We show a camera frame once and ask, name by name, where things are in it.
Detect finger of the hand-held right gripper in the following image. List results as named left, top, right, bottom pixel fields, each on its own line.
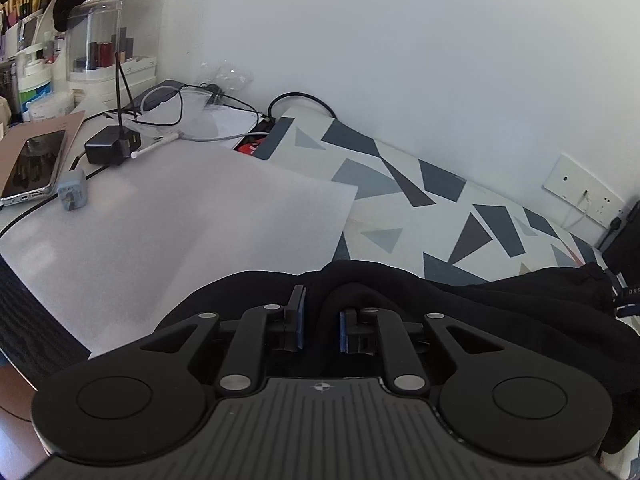
left=611, top=280, right=640, bottom=318

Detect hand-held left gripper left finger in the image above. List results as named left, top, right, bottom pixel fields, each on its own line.
left=140, top=285, right=307, bottom=397

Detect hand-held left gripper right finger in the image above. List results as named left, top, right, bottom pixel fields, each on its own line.
left=339, top=305, right=506, bottom=397

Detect black pants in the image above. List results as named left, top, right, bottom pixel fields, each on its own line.
left=155, top=259, right=640, bottom=461

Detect white foam sheet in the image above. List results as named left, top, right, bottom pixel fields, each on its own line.
left=0, top=137, right=360, bottom=361

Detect black power strip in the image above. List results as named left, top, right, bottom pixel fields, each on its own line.
left=234, top=116, right=277, bottom=158

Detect white paper sheet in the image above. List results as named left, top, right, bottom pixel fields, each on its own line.
left=140, top=91, right=262, bottom=152

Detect white stylus pen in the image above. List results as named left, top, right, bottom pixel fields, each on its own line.
left=131, top=132, right=178, bottom=159

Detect clear plastic wrapper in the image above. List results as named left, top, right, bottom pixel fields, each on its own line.
left=200, top=60, right=253, bottom=93

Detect black power adapter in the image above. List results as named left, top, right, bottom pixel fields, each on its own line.
left=84, top=126, right=142, bottom=167

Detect blue-grey charger plug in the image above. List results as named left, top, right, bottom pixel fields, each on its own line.
left=56, top=170, right=88, bottom=212

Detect dark ribbed cloth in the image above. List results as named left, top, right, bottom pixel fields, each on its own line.
left=0, top=255, right=92, bottom=392

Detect brown cardboard envelope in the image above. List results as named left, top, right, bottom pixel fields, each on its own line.
left=0, top=110, right=87, bottom=191

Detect smartphone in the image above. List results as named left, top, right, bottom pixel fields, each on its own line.
left=0, top=130, right=67, bottom=207

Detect white jar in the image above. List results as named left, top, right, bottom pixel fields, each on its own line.
left=27, top=91, right=75, bottom=122

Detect clear cosmetic organizer box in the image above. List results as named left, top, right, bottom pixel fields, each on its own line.
left=65, top=0, right=165, bottom=97

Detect green label white bottle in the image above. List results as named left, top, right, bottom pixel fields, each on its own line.
left=17, top=60, right=54, bottom=123

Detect black headband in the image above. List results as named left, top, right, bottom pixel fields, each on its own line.
left=52, top=0, right=114, bottom=32

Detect white makeup brush holder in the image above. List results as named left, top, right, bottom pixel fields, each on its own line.
left=0, top=0, right=57, bottom=63

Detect black wall plug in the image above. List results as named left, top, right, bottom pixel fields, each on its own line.
left=595, top=215, right=627, bottom=248

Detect white socket cable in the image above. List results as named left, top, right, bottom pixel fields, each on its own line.
left=565, top=189, right=594, bottom=231

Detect white wall socket plate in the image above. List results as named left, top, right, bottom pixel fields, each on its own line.
left=542, top=153, right=628, bottom=231

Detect thin black cable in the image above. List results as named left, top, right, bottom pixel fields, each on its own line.
left=134, top=82, right=262, bottom=128

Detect thick black looped cable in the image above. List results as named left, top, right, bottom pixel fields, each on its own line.
left=267, top=91, right=342, bottom=122

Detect black adapter cable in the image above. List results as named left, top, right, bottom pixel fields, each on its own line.
left=114, top=50, right=137, bottom=153

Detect long black table cable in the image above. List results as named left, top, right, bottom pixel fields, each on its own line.
left=0, top=114, right=122, bottom=239

